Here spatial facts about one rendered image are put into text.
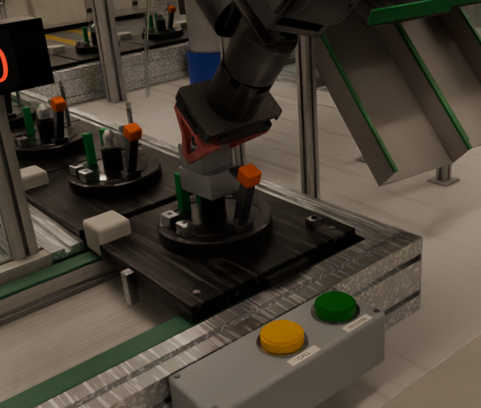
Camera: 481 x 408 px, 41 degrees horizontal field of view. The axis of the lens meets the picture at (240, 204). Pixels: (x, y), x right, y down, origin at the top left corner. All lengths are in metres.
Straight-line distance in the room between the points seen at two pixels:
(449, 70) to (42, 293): 0.67
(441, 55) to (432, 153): 0.20
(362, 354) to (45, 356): 0.33
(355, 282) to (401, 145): 0.25
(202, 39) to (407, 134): 0.87
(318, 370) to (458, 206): 0.57
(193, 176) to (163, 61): 1.36
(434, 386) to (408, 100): 0.41
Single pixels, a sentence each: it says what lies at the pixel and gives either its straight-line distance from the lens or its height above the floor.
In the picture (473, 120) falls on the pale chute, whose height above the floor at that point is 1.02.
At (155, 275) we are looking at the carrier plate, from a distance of 0.72.
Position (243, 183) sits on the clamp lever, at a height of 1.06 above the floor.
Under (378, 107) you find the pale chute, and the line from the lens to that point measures 0.92.
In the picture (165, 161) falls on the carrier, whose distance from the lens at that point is 1.05.
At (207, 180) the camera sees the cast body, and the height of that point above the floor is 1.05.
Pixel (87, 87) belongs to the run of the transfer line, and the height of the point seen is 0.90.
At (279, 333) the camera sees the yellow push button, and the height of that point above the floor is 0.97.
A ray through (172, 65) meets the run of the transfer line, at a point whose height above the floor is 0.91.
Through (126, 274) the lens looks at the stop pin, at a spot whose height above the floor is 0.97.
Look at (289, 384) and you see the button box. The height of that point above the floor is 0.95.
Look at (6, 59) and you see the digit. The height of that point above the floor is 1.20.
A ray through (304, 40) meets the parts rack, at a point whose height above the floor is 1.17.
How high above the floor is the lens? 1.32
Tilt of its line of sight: 24 degrees down
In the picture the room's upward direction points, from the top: 5 degrees counter-clockwise
